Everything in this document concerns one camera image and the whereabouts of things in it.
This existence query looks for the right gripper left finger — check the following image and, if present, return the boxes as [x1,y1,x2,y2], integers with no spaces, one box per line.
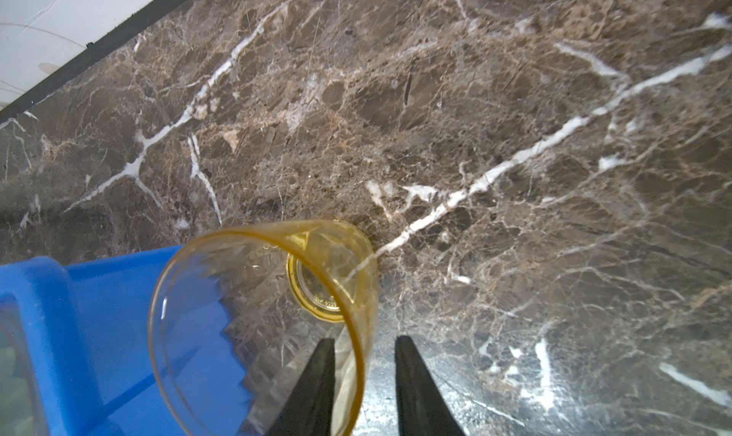
[266,339,336,436]

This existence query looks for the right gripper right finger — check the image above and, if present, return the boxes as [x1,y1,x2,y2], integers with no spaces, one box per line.
[395,335,464,436]

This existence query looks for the yellow translucent cup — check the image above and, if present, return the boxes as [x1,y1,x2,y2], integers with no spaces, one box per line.
[147,220,379,435]

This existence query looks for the green translucent cup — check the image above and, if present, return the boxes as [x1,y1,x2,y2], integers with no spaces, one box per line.
[1,308,49,435]

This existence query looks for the blue plastic bin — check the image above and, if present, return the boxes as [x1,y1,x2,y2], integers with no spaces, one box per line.
[1,247,253,435]

